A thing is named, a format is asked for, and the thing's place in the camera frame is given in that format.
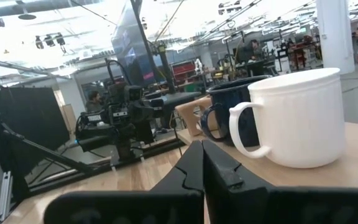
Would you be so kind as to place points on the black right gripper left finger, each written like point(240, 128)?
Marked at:
point(172, 199)

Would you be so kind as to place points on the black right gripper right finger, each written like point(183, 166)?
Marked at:
point(228, 193)

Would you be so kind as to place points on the wooden mug stand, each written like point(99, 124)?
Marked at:
point(190, 115)

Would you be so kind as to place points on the dark blue enamel mug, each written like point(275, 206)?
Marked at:
point(228, 102)

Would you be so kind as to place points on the white ceramic mug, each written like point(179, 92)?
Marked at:
point(303, 124)

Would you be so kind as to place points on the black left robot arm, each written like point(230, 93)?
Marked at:
point(138, 121)

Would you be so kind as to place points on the person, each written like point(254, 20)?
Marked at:
point(93, 102)
point(256, 49)

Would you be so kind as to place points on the black curtain panel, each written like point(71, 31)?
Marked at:
point(26, 118)

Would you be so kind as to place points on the black table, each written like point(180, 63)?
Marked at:
point(179, 101)

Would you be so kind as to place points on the large hanging screen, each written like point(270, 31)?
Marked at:
point(132, 46)

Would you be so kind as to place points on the black pole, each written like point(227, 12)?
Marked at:
point(166, 68)

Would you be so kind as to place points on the red storage rack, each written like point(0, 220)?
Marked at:
point(183, 71)

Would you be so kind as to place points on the black ceiling spotlights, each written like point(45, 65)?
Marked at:
point(50, 40)

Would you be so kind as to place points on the silver aluminium extrusion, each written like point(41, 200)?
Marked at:
point(5, 196)

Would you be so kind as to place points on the white pillar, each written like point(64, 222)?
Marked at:
point(336, 34)

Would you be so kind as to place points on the black frame strut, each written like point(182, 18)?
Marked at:
point(48, 152)

